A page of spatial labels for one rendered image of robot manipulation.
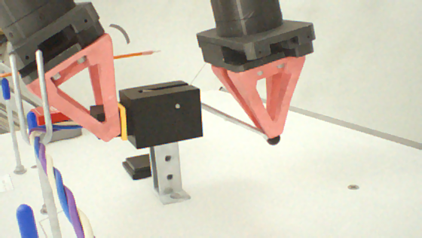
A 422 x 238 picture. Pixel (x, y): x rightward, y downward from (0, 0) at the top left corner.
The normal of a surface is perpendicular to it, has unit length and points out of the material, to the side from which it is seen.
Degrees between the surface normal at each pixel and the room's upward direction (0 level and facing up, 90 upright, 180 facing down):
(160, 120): 84
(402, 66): 0
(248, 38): 38
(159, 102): 84
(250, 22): 68
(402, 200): 48
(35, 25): 79
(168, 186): 84
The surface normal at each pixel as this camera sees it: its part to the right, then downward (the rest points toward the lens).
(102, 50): 0.53, 0.49
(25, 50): 0.40, 0.22
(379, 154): -0.07, -0.96
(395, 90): -0.67, -0.50
